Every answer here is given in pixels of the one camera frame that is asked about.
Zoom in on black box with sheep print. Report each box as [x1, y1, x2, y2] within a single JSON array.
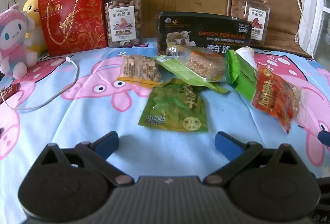
[[155, 11, 252, 57]]

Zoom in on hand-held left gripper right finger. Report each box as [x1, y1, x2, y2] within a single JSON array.
[[205, 131, 299, 186]]

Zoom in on dark red flat box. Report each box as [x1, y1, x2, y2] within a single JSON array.
[[0, 83, 21, 104]]

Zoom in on clear round cake packet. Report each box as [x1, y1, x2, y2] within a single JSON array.
[[167, 45, 229, 83]]

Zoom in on white charging cable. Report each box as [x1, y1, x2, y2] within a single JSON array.
[[0, 56, 79, 111]]

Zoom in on pig print blanket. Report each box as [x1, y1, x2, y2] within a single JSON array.
[[0, 38, 330, 224]]

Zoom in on yellow duck plush toy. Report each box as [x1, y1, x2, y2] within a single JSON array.
[[23, 0, 49, 55]]

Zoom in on green snack packet round label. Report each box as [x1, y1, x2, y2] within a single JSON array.
[[138, 78, 209, 133]]

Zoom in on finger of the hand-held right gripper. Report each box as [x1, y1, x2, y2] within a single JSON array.
[[318, 130, 330, 147]]

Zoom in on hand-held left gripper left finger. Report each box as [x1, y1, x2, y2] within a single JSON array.
[[36, 131, 134, 186]]

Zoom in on long green snack packet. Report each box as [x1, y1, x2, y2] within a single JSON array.
[[152, 55, 230, 94]]

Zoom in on pecan jar with gold lid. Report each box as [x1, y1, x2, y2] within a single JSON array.
[[231, 0, 271, 46]]

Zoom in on brown cushion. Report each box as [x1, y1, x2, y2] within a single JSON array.
[[227, 0, 314, 58]]

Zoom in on cashew jar with gold lid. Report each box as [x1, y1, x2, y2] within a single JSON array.
[[104, 0, 143, 48]]

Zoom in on pink plush toy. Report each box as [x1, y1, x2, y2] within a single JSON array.
[[0, 4, 39, 77]]

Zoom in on red snack packet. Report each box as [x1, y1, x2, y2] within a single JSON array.
[[251, 64, 302, 134]]

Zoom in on red gift box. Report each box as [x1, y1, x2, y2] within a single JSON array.
[[37, 0, 110, 57]]

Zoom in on clear nut bar packet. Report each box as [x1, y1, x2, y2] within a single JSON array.
[[117, 54, 163, 88]]

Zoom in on green and white snack packet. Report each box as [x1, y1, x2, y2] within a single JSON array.
[[225, 46, 258, 101]]

